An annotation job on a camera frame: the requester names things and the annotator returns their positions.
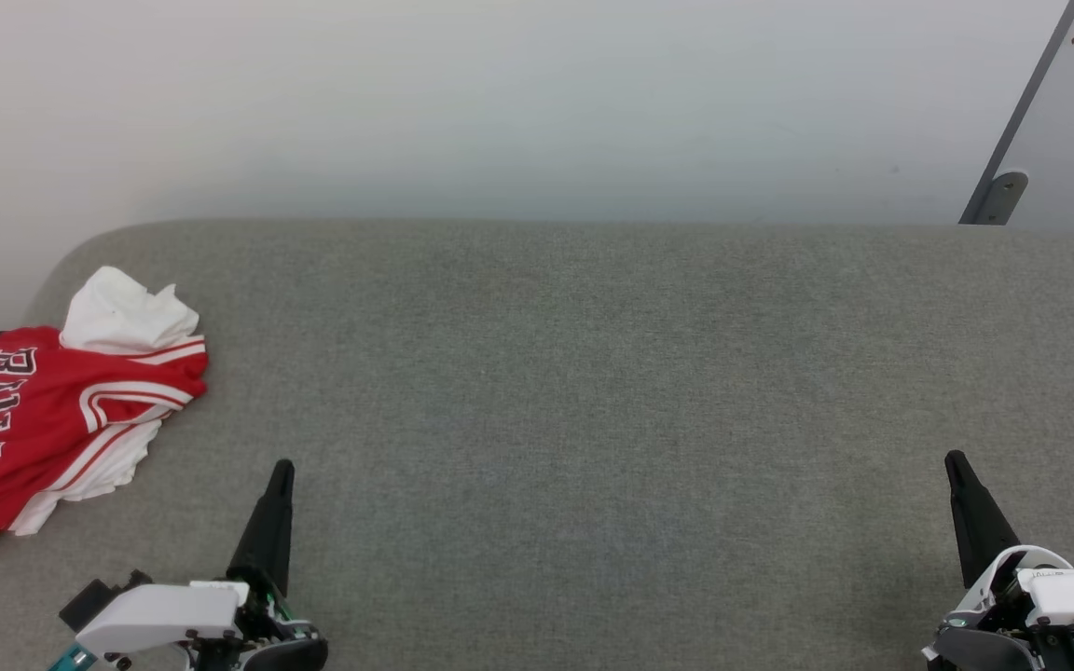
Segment grey fabric sofa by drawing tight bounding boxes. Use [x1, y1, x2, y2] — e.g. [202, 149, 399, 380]
[0, 219, 1074, 671]

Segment grey metal hinge bracket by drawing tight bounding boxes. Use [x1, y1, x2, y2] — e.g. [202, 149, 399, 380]
[971, 171, 1029, 226]

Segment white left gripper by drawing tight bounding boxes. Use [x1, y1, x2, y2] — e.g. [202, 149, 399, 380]
[76, 459, 329, 671]

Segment red Bulls jersey white sleeves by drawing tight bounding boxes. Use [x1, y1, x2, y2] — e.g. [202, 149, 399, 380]
[0, 267, 210, 568]

